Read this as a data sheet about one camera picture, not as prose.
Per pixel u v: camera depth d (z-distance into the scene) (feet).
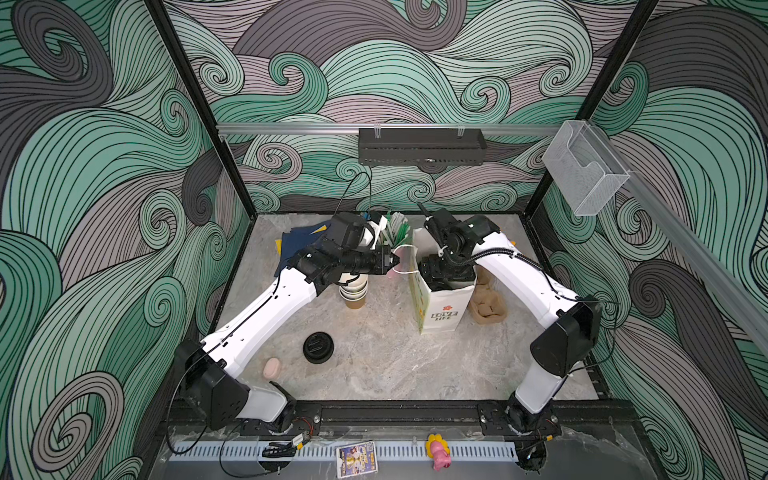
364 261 2.00
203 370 1.27
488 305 2.98
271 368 2.61
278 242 3.34
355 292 2.72
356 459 2.20
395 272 2.29
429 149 3.11
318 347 2.74
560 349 1.68
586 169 2.56
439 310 2.53
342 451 2.21
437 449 2.20
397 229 2.97
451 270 2.20
